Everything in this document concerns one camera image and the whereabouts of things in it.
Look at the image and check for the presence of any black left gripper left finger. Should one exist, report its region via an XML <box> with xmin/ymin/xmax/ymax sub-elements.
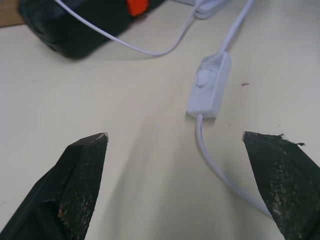
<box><xmin>0</xmin><ymin>132</ymin><xmax>110</xmax><ymax>240</ymax></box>

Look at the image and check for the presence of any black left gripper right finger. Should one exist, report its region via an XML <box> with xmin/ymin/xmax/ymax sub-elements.
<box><xmin>241</xmin><ymin>130</ymin><xmax>320</xmax><ymax>240</ymax></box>

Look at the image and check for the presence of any white inline cord switch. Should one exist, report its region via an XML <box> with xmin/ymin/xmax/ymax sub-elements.
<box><xmin>186</xmin><ymin>51</ymin><xmax>232</xmax><ymax>118</ymax></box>

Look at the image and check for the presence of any white lamp power cord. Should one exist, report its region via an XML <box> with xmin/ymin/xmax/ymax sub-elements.
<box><xmin>53</xmin><ymin>0</ymin><xmax>273</xmax><ymax>219</ymax></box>

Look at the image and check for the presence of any orange power strip button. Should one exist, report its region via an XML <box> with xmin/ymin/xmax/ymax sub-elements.
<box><xmin>125</xmin><ymin>0</ymin><xmax>150</xmax><ymax>18</ymax></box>

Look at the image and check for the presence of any black power strip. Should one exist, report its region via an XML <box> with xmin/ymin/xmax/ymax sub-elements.
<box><xmin>17</xmin><ymin>0</ymin><xmax>167</xmax><ymax>60</ymax></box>

